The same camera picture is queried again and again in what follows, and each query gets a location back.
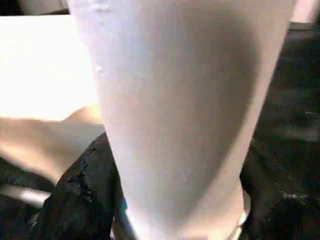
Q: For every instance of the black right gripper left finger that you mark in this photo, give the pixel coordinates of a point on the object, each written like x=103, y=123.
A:
x=80, y=195

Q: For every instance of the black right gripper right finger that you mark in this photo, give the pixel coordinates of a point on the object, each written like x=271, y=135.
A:
x=280, y=195

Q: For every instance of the white plastic table leg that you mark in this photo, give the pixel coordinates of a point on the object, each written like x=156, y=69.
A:
x=180, y=110

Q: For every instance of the white upturned plastic table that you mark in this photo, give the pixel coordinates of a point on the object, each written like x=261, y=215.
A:
x=45, y=75

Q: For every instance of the black work mat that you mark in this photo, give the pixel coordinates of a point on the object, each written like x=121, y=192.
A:
x=295, y=100

